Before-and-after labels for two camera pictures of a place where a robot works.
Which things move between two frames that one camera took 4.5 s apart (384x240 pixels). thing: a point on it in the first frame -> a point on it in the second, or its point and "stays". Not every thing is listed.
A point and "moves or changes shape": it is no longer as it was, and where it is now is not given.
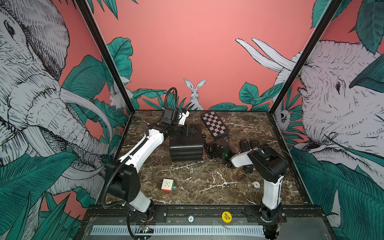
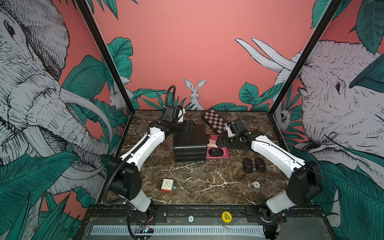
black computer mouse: x=248 y=168 moves or changes shape
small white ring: x=256 y=184 stays
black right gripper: x=212 y=146 -> x=219 y=139
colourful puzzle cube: x=168 y=185 stays
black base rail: x=202 y=214 stays
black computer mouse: x=244 y=145 moves or changes shape
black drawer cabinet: x=187 y=148 moves or changes shape
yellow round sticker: x=226 y=216 stays
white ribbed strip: x=236 y=230 stays
